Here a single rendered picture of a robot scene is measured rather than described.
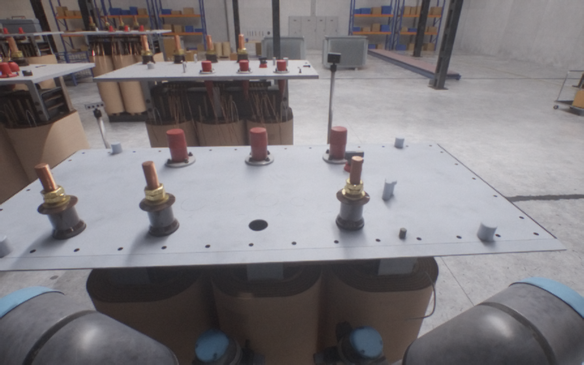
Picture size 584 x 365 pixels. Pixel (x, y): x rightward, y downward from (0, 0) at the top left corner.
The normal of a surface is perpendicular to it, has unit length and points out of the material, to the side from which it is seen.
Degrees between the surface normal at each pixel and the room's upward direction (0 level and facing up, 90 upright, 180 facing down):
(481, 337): 29
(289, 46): 90
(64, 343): 18
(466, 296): 0
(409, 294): 90
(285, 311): 90
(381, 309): 90
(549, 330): 25
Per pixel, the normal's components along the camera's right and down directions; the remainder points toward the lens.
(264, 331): 0.05, 0.48
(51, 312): 0.10, -0.96
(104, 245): 0.00, -0.88
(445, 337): -0.69, -0.71
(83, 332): 0.35, -0.85
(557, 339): 0.25, -0.47
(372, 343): 0.15, -0.68
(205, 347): -0.13, -0.68
